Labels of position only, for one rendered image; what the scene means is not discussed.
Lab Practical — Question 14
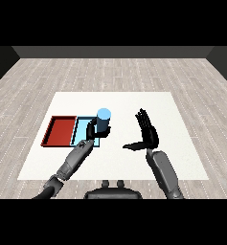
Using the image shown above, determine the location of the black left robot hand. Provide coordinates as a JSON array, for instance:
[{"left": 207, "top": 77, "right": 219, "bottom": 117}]
[{"left": 85, "top": 117, "right": 112, "bottom": 141}]

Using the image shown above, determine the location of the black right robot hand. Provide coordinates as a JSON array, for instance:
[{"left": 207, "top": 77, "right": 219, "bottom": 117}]
[{"left": 122, "top": 108, "right": 160, "bottom": 152}]

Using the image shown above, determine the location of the blue can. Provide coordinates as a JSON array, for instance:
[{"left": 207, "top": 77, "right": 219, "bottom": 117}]
[{"left": 96, "top": 107, "right": 112, "bottom": 134}]

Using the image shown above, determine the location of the light blue shallow open box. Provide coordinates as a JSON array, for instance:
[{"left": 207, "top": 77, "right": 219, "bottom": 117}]
[{"left": 70, "top": 115, "right": 101, "bottom": 148}]

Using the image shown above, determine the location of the red shallow open box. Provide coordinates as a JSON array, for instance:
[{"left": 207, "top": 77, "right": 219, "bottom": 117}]
[{"left": 40, "top": 115, "right": 79, "bottom": 148}]

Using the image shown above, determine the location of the dark grey robot body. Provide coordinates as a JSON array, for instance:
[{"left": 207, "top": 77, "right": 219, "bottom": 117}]
[{"left": 83, "top": 179, "right": 144, "bottom": 200}]

